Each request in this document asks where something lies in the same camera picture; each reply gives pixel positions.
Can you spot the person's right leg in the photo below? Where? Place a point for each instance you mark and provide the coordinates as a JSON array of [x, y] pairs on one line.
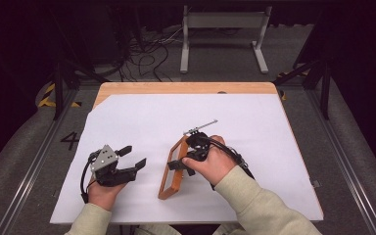
[[226, 230]]

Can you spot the person's right hand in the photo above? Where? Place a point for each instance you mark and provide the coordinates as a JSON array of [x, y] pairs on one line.
[[215, 166]]

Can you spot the black metal stand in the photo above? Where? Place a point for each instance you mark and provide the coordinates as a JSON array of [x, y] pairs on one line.
[[324, 88], [58, 88]]

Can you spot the white metal stand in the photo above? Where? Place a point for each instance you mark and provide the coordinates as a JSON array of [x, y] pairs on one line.
[[223, 20]]

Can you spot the aluminium floor rail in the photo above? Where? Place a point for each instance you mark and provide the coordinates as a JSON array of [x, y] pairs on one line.
[[32, 169], [349, 169]]

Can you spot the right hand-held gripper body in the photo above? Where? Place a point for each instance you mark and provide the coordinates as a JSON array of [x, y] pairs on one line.
[[198, 145]]

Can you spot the white paper sheet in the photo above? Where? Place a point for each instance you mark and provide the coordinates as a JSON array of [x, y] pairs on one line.
[[258, 156]]

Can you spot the wooden tray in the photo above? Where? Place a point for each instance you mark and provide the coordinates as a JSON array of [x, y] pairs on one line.
[[176, 176]]

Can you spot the yellow black hazard tape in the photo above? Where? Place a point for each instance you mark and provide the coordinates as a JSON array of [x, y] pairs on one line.
[[47, 94]]

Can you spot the person's left hand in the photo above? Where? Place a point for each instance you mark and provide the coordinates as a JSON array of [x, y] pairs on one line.
[[106, 196]]

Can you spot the dark round table grommet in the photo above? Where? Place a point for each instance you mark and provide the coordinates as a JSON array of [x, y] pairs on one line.
[[222, 92]]

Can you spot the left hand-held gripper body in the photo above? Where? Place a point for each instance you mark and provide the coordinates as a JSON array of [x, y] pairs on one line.
[[111, 169]]

